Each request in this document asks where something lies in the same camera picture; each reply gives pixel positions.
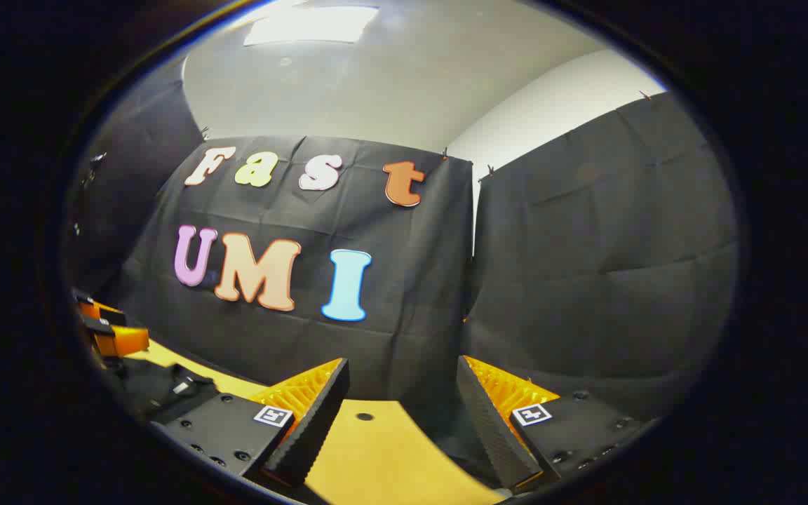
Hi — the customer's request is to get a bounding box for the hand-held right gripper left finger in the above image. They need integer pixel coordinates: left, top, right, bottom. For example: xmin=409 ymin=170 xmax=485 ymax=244
xmin=156 ymin=358 xmax=350 ymax=490

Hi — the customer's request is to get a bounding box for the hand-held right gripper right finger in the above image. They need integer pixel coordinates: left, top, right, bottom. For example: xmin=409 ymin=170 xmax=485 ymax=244
xmin=456 ymin=355 xmax=657 ymax=490

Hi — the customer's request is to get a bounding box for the black garment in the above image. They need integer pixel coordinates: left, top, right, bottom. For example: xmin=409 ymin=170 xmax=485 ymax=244
xmin=106 ymin=361 xmax=220 ymax=423

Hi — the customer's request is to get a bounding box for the black backdrop cloth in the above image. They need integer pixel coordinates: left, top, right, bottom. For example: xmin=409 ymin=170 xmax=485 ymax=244
xmin=64 ymin=60 xmax=739 ymax=422

